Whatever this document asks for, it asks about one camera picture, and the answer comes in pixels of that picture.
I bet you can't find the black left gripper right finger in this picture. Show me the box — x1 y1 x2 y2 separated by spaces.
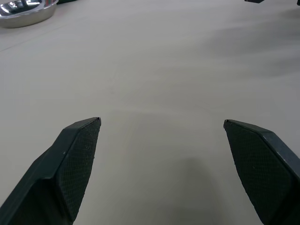
223 119 300 225

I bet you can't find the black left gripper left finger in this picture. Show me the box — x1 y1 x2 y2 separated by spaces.
0 117 102 225

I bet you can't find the shiny steel bowl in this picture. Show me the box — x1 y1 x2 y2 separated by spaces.
0 0 59 29

